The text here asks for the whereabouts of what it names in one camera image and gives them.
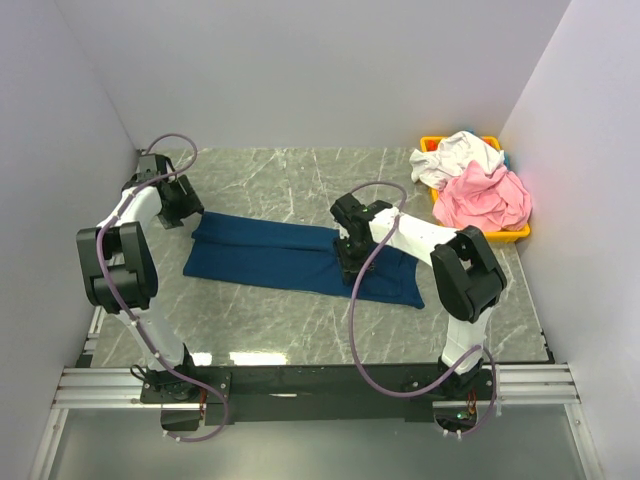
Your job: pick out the pink t shirt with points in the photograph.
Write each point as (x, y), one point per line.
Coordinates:
(492, 202)

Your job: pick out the dark blue t shirt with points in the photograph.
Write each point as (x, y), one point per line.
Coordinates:
(293, 257)

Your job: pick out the white t shirt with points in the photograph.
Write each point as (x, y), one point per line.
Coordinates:
(451, 156)

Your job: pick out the black base beam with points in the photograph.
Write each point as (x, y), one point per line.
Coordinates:
(307, 393)

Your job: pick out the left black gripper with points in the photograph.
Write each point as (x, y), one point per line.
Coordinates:
(190, 203)

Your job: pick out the yellow plastic bin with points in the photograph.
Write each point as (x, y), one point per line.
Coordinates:
(430, 143)

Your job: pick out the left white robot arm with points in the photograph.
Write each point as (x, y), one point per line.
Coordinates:
(119, 274)

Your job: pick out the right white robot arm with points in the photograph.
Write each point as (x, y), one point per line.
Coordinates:
(468, 277)

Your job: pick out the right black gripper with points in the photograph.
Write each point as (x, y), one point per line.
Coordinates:
(347, 264)

